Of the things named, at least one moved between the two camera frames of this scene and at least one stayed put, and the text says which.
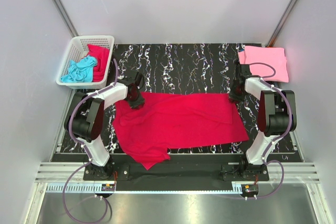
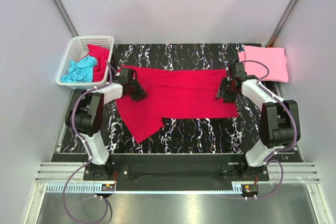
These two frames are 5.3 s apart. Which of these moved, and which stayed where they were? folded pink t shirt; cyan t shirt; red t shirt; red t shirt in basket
Moved: red t shirt
Stayed: cyan t shirt; red t shirt in basket; folded pink t shirt
